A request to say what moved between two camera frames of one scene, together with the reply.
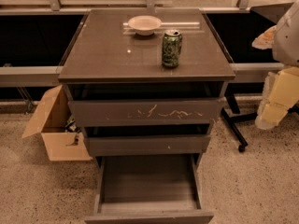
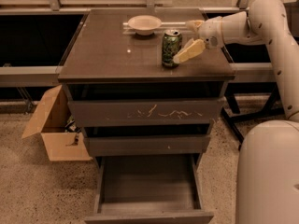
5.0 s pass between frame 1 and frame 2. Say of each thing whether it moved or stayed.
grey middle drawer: stayed
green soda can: stayed
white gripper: moved
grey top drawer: stayed
